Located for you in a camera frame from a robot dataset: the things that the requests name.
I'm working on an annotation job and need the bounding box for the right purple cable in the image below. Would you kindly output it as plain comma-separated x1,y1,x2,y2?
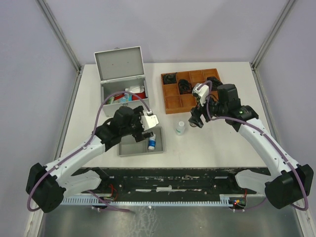
197,80,309,212

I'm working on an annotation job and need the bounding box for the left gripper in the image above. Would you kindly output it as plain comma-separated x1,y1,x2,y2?
121,106,154,142

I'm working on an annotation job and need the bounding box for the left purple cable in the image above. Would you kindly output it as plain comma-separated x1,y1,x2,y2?
26,91,153,213

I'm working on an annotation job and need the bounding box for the red first aid pouch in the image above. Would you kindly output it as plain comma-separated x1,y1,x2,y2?
132,91,146,101

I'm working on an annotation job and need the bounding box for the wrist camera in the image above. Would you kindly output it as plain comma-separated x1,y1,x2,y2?
141,112,159,131
192,81,212,107

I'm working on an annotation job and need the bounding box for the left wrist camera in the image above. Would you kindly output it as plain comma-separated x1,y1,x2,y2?
141,112,159,131

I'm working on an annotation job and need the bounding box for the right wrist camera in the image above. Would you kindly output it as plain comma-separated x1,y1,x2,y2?
192,81,212,107

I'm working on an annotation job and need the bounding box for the purple cable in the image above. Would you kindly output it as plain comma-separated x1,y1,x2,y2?
26,91,153,213
197,80,309,212

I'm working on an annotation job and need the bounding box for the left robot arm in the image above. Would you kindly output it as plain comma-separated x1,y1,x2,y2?
26,106,159,213

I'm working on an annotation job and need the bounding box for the grey plastic insert tray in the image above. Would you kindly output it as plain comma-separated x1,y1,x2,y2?
118,126,165,157

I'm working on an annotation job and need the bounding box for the white gauze packet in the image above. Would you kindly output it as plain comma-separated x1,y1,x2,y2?
125,85,145,94

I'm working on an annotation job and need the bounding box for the grey metal box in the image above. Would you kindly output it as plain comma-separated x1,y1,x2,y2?
94,46,150,106

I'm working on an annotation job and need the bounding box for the white blue bottle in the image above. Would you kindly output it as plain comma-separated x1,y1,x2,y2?
148,134,156,151

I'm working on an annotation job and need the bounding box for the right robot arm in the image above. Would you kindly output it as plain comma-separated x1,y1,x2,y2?
189,81,314,211

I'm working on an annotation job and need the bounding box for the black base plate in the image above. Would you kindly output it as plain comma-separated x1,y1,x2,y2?
94,168,256,201

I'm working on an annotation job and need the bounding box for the rolled tie green pattern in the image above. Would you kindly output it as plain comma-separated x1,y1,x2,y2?
162,73,177,85

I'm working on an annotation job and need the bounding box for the small green packet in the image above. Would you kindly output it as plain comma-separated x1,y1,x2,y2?
106,96,115,105

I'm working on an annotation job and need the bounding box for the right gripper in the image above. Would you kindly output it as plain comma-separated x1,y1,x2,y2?
188,92,227,128

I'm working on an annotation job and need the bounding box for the wooden compartment tray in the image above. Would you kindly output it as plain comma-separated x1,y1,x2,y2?
161,69,221,115

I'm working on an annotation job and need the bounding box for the blue cotton swab packet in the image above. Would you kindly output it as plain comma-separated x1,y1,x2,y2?
114,94,132,103

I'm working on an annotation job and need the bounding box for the brown bottle orange cap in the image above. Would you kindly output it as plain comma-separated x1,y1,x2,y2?
189,121,198,127

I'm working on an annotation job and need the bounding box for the white slotted cable duct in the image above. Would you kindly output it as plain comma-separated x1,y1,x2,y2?
60,195,234,206

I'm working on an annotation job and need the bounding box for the rolled tie dark dotted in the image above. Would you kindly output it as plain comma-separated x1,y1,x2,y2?
207,77,222,87

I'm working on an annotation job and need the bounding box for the small white bottle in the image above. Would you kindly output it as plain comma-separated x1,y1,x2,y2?
175,121,186,136

